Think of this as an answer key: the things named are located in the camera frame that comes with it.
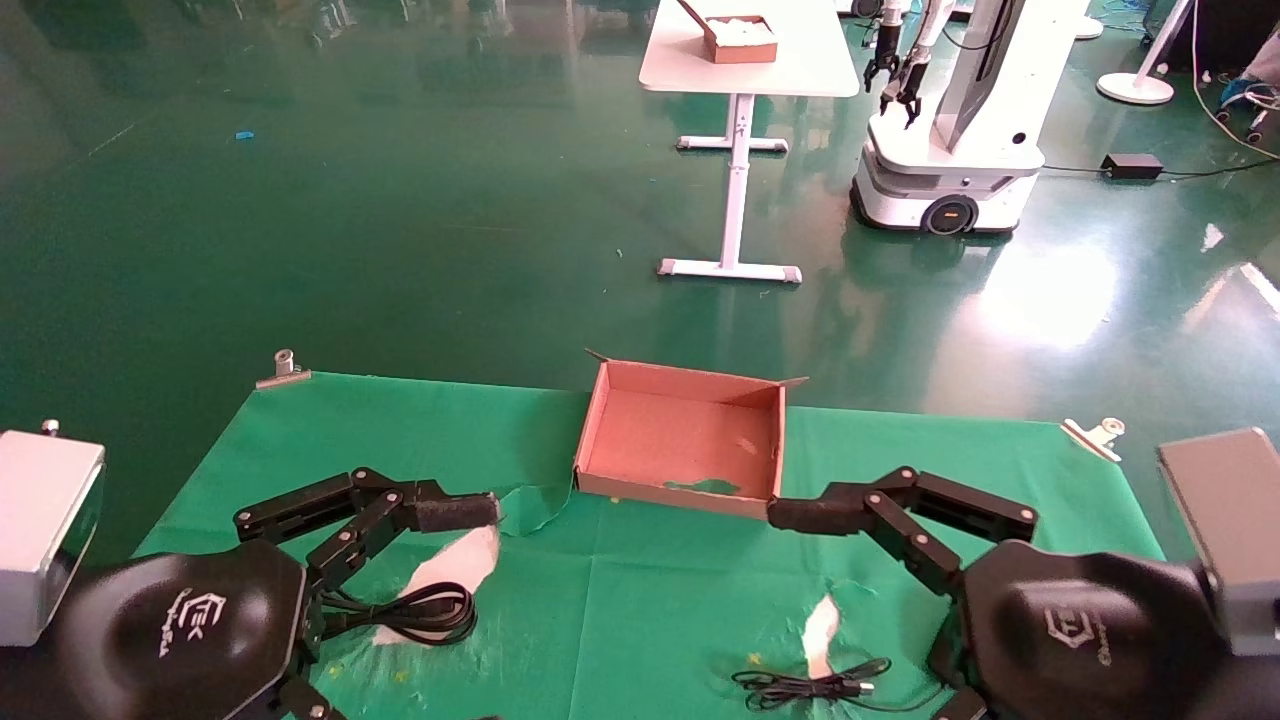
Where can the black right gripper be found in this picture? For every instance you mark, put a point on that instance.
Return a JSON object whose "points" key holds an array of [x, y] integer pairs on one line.
{"points": [[1090, 640]]}

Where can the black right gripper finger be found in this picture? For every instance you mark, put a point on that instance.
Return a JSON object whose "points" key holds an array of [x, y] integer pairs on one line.
{"points": [[810, 513]]}

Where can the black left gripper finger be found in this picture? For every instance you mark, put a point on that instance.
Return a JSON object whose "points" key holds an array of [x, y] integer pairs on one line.
{"points": [[455, 512]]}

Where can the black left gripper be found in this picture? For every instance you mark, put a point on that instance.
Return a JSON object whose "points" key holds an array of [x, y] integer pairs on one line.
{"points": [[180, 630]]}

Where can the open brown cardboard box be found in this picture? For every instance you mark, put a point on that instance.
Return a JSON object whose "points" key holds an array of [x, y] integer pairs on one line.
{"points": [[680, 440]]}

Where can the small brown cardboard box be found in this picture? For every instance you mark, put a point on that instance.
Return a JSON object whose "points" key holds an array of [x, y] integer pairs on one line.
{"points": [[745, 53]]}

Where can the green tablecloth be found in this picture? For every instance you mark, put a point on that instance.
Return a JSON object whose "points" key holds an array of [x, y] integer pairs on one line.
{"points": [[650, 600]]}

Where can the silver table clamp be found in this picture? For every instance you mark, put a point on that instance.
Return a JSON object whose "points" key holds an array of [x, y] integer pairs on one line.
{"points": [[1092, 438], [285, 372]]}

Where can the white wheeled background robot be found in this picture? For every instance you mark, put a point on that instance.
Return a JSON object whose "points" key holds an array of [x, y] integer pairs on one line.
{"points": [[960, 150]]}

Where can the black background robot gripper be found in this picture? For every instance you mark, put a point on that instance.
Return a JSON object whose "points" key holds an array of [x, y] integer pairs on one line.
{"points": [[908, 92], [882, 60]]}

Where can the black power brick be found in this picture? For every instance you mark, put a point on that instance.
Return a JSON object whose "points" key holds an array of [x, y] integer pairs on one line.
{"points": [[1132, 166]]}

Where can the white crumpled packing material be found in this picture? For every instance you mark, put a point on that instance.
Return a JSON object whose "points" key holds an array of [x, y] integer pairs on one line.
{"points": [[742, 30]]}

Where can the white floor stand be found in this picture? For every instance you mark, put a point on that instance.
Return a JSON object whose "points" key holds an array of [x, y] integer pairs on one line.
{"points": [[1135, 88]]}

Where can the white round stand base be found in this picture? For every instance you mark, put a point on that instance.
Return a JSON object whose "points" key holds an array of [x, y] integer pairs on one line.
{"points": [[1088, 28]]}

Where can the white wheeled chair base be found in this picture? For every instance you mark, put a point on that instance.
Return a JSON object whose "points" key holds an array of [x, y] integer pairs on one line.
{"points": [[1255, 105]]}

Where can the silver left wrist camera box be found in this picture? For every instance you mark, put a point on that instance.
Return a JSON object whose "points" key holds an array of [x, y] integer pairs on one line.
{"points": [[40, 530]]}

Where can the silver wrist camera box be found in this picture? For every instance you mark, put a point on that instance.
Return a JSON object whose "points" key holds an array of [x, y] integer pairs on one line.
{"points": [[1235, 530], [40, 530]]}

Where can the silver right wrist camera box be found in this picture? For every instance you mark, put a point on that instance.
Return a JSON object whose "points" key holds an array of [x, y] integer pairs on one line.
{"points": [[1235, 530]]}

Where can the white pedestal table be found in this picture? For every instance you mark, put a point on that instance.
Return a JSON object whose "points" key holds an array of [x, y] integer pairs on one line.
{"points": [[800, 60]]}

